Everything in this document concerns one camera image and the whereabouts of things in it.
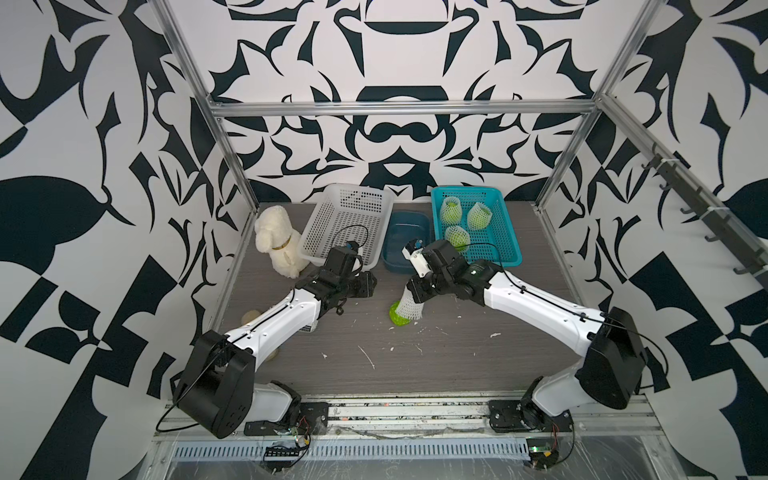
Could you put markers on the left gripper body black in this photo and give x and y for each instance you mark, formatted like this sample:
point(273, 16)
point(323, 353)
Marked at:
point(359, 286)

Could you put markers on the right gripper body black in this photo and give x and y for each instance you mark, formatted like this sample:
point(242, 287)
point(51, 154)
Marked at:
point(436, 283)

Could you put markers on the green custard apple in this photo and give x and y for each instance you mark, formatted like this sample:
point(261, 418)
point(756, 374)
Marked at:
point(451, 214)
point(460, 239)
point(479, 220)
point(395, 317)

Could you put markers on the white foam net sleeve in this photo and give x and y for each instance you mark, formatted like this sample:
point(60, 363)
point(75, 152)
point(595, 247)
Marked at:
point(446, 200)

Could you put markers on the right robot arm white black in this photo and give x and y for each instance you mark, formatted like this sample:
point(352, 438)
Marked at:
point(611, 354)

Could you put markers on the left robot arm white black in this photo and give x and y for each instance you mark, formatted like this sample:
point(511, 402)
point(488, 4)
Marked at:
point(217, 388)

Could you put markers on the teal perforated plastic basket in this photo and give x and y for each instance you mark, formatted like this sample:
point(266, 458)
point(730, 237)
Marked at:
point(498, 242)

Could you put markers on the dark blue plastic tub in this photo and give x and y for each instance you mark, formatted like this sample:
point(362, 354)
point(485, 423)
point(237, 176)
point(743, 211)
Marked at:
point(403, 227)

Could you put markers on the white perforated plastic basket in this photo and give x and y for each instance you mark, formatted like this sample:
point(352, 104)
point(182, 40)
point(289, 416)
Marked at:
point(347, 213)

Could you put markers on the white plush dog toy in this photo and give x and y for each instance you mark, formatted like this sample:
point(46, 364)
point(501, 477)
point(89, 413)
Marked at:
point(275, 236)

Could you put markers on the tan wooden cylinder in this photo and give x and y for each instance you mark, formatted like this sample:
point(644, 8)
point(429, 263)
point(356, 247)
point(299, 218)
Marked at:
point(249, 316)

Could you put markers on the right green circuit board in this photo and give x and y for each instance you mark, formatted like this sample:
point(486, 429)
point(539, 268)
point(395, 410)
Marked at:
point(543, 455)

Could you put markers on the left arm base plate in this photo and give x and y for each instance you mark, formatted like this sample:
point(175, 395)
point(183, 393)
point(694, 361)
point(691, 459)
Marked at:
point(277, 409)

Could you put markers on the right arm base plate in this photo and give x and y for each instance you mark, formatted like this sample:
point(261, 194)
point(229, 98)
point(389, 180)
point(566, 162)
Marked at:
point(516, 416)

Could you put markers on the black wall hook rail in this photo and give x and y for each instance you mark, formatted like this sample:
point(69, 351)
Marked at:
point(701, 204)

